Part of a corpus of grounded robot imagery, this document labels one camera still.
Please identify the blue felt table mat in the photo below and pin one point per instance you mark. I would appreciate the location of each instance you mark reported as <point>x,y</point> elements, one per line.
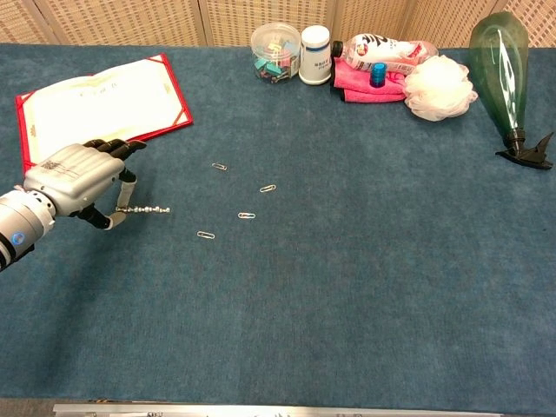
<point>326,282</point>

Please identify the clear jar of binder clips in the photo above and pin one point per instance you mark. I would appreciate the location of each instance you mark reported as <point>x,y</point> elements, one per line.
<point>273,52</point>

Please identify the pale pink bath pouf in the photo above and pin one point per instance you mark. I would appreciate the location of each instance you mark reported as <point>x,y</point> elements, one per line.
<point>438,89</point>

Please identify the woven folding screen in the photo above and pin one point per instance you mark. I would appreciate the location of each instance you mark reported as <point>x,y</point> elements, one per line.
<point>130,19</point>

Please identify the pink folded cloth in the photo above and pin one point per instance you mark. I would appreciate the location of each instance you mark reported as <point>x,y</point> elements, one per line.
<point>354,84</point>

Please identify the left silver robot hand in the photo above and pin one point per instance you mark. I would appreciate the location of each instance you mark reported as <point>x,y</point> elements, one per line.
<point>78,174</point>

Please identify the white paper cup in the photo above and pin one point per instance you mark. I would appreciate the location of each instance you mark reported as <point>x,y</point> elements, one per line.
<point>315,56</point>

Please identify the paper clip bottom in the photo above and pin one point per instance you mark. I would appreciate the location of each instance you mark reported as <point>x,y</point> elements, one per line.
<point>205,235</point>

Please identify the red certificate folder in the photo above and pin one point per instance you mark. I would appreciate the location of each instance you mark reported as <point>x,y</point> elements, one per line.
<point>104,104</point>

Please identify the aluminium table edge rail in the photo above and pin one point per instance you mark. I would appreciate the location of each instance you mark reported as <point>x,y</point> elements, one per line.
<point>260,410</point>

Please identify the green spray bottle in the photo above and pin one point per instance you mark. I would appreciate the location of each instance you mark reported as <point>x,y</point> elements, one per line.
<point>499,65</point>

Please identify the silver metal chain bracelet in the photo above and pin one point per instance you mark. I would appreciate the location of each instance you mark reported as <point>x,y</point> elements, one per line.
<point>147,210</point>

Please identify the paper clip top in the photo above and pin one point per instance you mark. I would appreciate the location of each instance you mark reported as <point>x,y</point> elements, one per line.
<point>219,167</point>

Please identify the paper clip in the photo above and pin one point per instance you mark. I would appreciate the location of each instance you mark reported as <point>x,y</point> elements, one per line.
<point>219,167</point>
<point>205,235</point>
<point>246,215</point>
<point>268,188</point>

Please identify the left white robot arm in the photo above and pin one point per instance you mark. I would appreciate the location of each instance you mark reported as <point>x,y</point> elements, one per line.
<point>21,226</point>

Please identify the small blue cap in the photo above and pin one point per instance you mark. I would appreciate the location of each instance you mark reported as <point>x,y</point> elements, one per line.
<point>378,76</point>

